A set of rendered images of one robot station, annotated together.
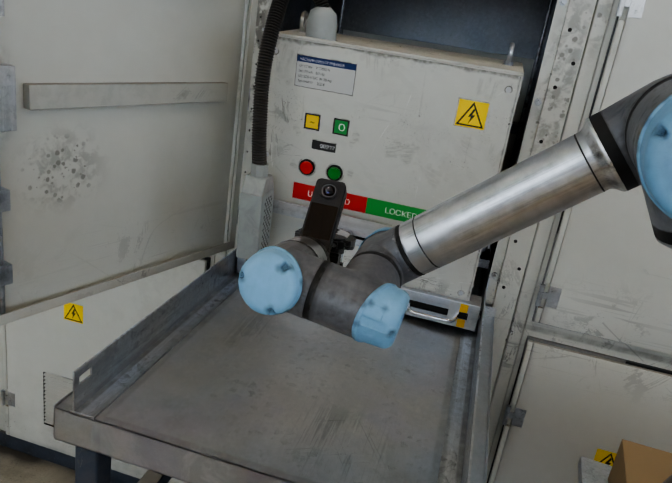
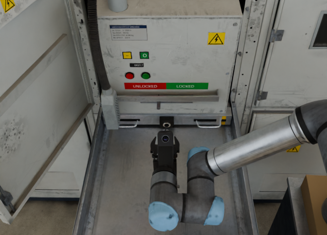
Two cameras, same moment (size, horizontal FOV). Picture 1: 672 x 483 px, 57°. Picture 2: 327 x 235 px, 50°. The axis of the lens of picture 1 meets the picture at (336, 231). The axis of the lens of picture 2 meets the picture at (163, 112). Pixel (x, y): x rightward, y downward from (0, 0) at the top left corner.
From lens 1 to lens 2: 58 cm
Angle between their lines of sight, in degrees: 27
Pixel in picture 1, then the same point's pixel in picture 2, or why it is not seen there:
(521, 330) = (249, 109)
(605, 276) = (288, 82)
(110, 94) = (17, 91)
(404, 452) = not seen: hidden behind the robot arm
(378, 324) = (214, 222)
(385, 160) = (172, 65)
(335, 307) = (194, 220)
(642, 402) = not seen: hidden behind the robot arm
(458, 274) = (219, 104)
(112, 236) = (42, 143)
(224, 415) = (140, 228)
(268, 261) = (162, 216)
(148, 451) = not seen: outside the picture
